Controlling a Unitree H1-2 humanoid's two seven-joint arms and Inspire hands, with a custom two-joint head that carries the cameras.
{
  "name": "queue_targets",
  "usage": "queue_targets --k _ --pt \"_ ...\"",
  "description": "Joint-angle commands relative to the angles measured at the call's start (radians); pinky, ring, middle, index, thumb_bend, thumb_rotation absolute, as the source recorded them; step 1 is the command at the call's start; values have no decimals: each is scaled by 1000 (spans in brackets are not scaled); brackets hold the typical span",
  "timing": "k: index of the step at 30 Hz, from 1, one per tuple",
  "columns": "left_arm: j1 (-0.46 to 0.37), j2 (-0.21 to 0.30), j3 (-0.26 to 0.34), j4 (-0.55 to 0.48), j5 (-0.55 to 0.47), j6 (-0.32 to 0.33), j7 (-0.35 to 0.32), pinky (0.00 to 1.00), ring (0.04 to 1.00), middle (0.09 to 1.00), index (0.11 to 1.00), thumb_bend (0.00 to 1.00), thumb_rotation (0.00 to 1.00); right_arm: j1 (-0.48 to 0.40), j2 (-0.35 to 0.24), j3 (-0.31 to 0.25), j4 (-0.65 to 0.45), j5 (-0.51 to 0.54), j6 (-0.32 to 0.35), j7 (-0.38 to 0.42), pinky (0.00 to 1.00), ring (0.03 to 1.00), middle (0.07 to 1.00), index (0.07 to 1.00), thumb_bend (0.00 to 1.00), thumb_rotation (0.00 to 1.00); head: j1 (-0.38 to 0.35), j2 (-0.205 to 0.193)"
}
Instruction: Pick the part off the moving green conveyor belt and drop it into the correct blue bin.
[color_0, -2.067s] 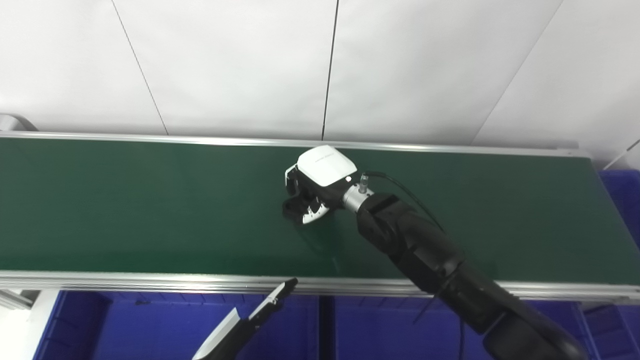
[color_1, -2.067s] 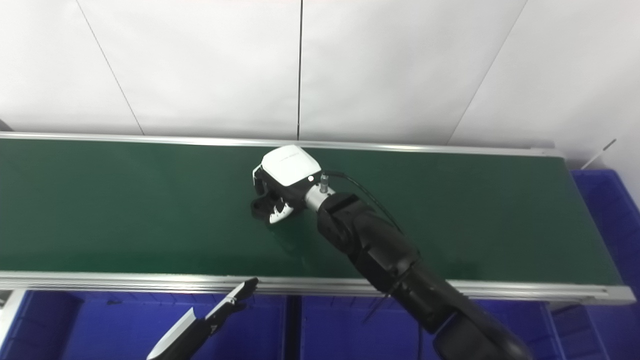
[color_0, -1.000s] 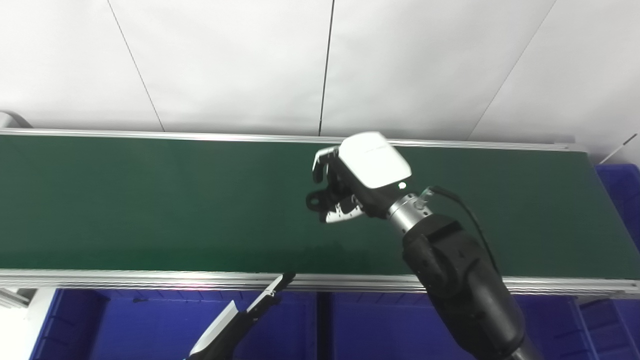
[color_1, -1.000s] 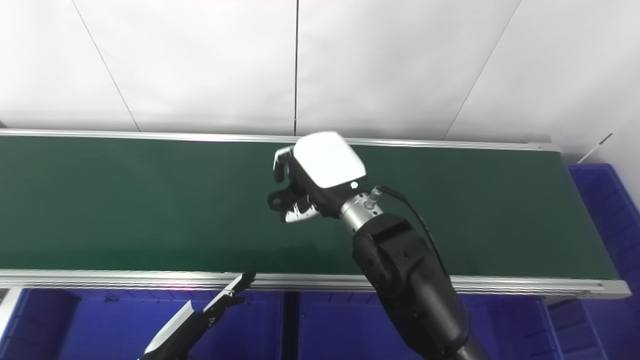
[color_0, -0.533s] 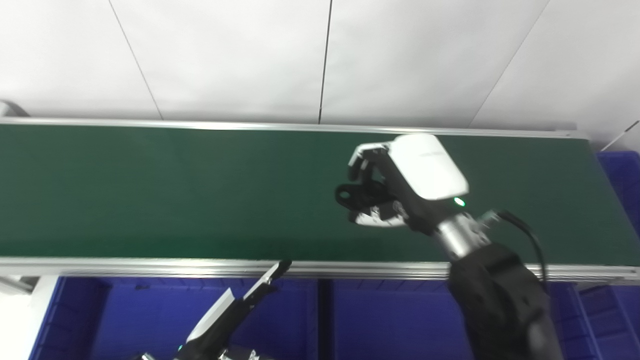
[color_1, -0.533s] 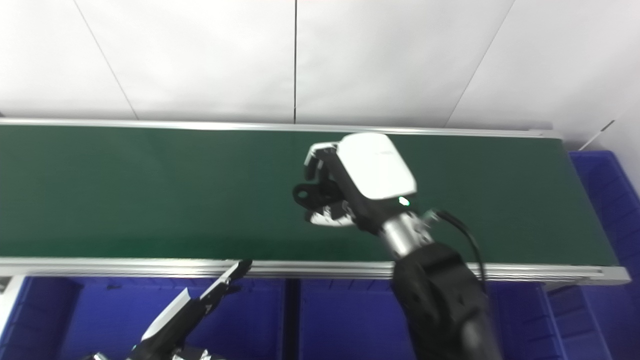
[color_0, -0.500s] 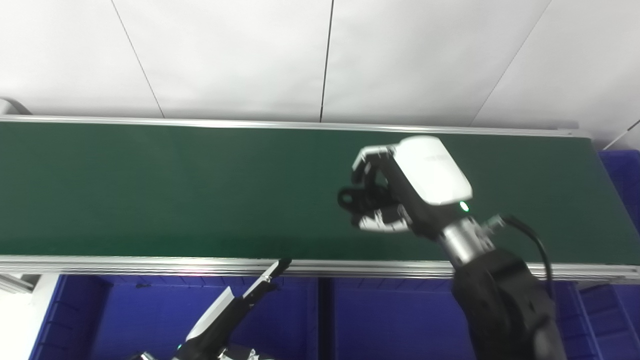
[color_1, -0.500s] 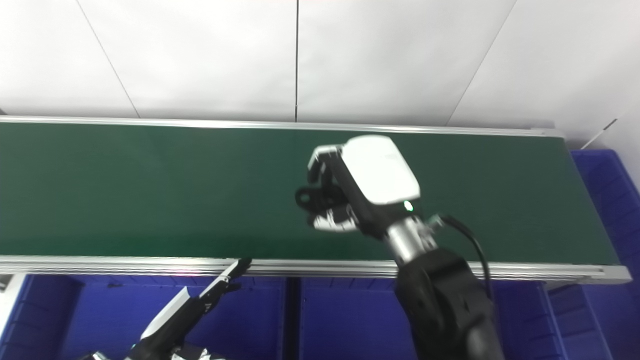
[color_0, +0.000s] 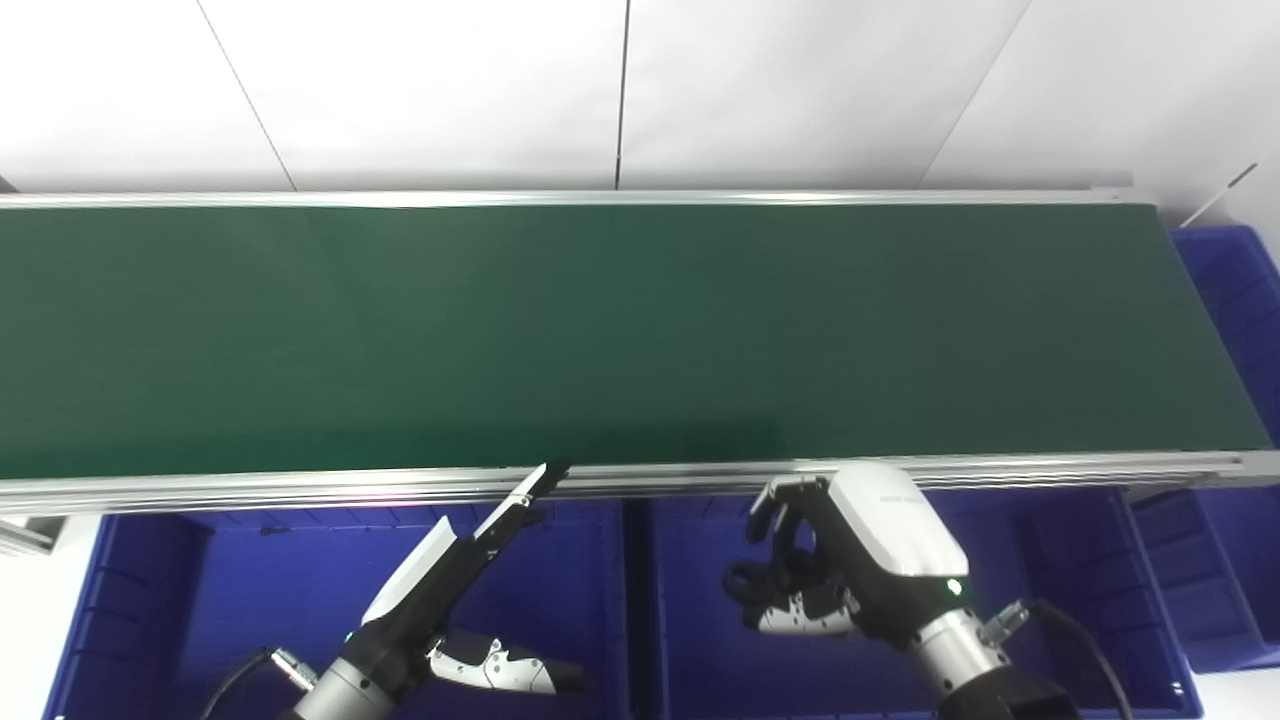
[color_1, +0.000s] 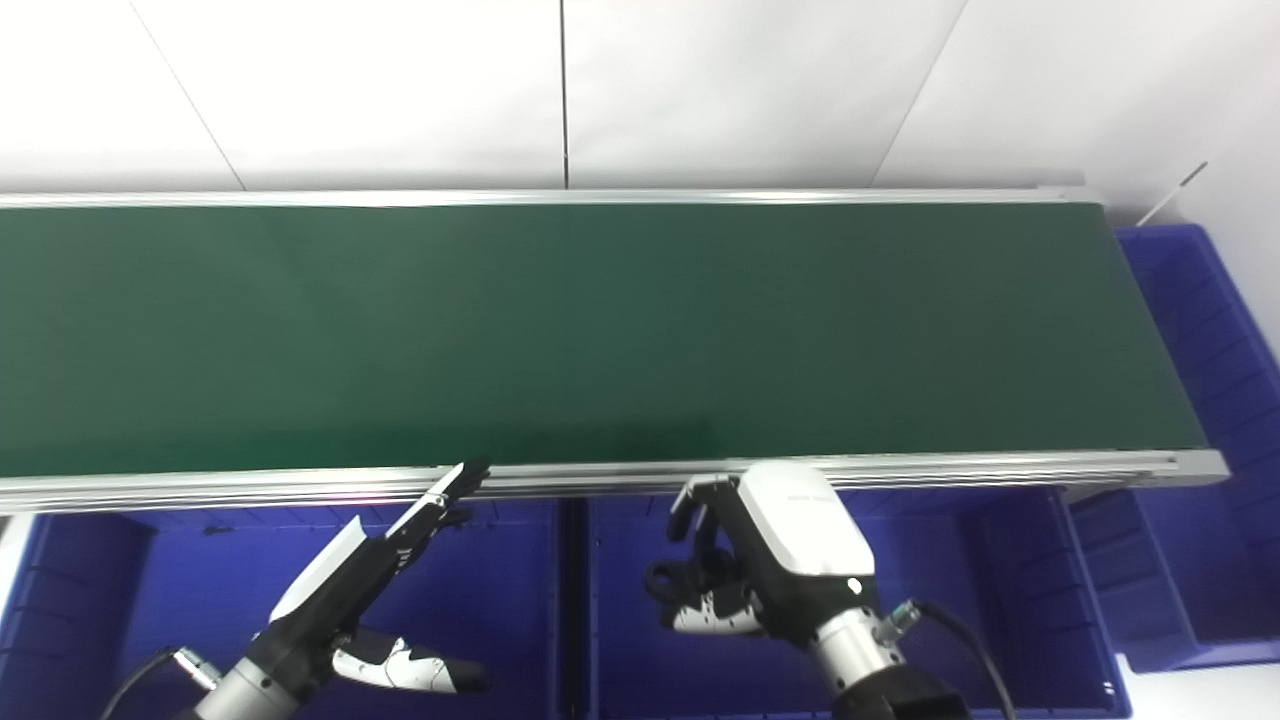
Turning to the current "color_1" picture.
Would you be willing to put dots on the thin white rod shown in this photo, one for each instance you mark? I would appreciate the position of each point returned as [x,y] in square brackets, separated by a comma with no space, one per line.
[1170,195]

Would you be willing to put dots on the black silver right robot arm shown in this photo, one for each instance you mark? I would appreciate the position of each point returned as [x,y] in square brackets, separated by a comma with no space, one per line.
[870,670]

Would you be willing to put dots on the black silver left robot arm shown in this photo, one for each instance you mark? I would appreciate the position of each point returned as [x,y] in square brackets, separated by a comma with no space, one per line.
[250,690]

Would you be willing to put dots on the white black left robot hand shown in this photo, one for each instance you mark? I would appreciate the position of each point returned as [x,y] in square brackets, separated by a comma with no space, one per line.
[340,585]

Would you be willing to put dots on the blue plastic bin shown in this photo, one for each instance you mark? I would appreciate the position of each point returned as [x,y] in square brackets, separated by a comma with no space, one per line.
[150,600]
[1200,350]
[1000,600]

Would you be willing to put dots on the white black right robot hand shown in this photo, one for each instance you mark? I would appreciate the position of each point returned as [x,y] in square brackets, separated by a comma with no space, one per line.
[800,530]

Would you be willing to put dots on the black flanged metal part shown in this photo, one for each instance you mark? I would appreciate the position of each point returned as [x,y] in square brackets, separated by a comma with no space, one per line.
[652,582]

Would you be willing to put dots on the aluminium conveyor side rail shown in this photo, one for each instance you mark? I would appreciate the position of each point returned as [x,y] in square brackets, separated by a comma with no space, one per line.
[500,198]
[250,488]

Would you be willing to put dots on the green conveyor belt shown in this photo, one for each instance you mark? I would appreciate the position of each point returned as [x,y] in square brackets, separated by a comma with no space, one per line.
[600,330]

